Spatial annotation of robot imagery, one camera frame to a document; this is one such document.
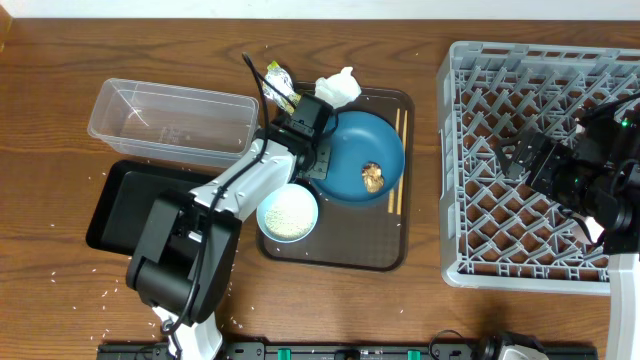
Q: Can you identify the black rectangular tray bin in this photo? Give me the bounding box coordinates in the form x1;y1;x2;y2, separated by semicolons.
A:
86;160;214;255

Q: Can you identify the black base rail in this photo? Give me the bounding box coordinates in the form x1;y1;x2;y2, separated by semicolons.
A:
96;330;599;360

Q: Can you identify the dark brown serving tray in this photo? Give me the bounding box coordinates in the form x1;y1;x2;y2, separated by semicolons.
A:
257;88;414;272

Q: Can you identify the clear plastic container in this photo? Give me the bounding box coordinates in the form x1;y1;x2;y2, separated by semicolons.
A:
87;78;259;168

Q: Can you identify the pink white cup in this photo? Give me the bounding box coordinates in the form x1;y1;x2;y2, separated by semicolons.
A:
571;214;604;245

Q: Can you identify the wooden chopstick left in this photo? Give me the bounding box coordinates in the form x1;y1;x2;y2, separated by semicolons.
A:
387;108;401;214

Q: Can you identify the blue plate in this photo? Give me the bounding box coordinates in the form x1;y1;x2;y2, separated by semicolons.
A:
311;111;406;206

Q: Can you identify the light blue rice bowl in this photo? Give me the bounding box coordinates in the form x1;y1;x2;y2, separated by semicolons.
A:
256;183;319;243

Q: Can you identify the wooden chopstick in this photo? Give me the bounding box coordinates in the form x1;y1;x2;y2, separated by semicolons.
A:
387;108;401;214
396;110;408;215

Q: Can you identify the yellow silver snack wrapper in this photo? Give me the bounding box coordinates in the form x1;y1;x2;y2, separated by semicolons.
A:
262;61;301;114

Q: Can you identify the crumpled white napkin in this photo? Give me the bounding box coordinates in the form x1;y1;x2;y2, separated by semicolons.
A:
314;67;361;109

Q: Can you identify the brown food scrap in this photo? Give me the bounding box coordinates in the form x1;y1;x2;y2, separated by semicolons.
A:
361;162;385;193

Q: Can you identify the grey dishwasher rack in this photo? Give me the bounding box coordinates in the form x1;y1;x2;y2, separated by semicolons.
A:
437;41;639;296

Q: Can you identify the wooden chopstick right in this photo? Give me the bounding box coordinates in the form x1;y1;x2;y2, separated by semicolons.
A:
396;110;408;215

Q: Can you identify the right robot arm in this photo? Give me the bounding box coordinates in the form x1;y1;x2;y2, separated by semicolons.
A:
494;93;639;359

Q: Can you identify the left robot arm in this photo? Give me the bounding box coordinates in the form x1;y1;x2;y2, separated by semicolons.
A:
126;94;334;359

